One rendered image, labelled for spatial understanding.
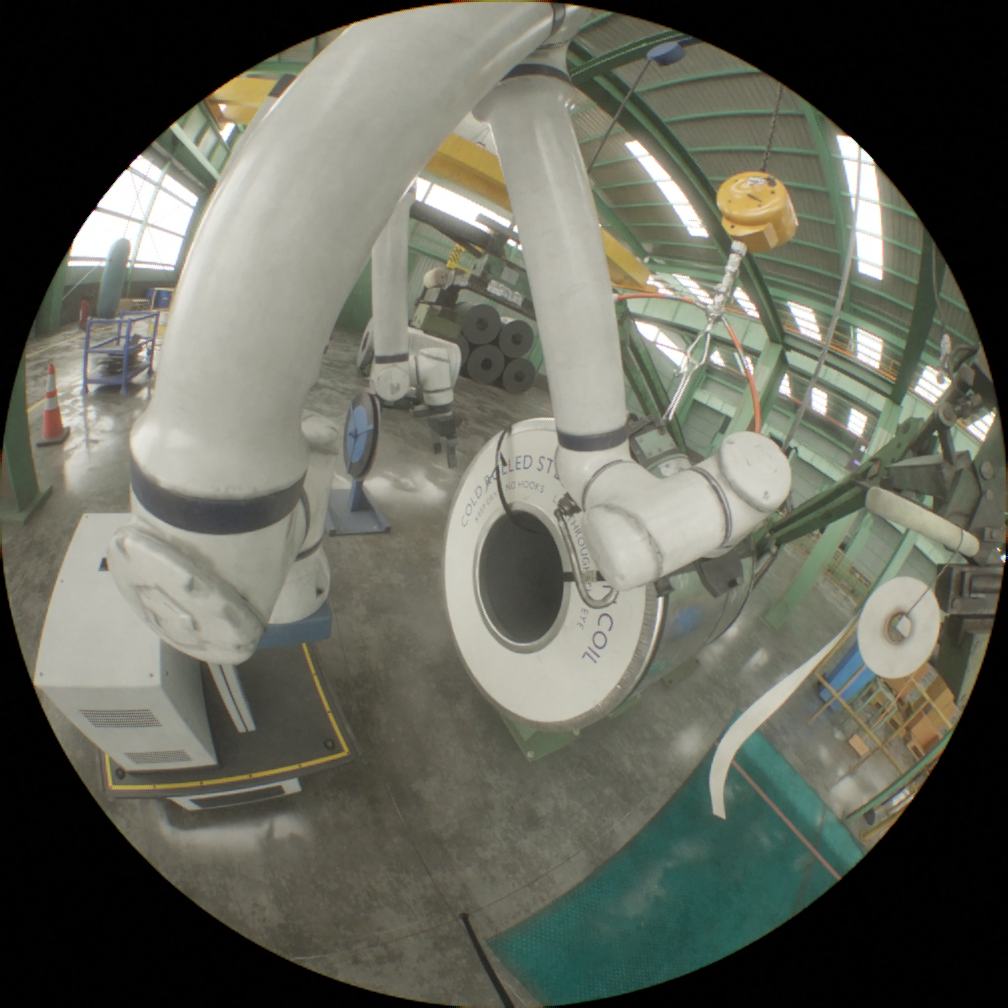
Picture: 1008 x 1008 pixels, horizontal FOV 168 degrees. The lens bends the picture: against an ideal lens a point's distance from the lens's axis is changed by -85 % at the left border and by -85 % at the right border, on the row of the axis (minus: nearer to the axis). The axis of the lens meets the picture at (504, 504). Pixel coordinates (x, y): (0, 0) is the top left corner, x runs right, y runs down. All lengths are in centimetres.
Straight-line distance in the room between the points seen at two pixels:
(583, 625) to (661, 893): 150
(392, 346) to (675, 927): 247
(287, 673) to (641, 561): 124
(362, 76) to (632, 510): 36
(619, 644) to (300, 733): 103
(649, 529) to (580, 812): 163
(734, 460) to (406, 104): 36
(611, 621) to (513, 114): 105
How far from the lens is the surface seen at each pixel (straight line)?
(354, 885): 148
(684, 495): 32
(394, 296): 85
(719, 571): 48
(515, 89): 43
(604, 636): 103
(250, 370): 21
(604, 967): 184
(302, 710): 128
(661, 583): 71
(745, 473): 34
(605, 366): 36
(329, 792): 152
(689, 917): 214
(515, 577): 161
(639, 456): 78
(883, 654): 68
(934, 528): 62
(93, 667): 86
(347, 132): 22
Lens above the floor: 148
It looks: 23 degrees down
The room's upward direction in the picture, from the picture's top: 24 degrees clockwise
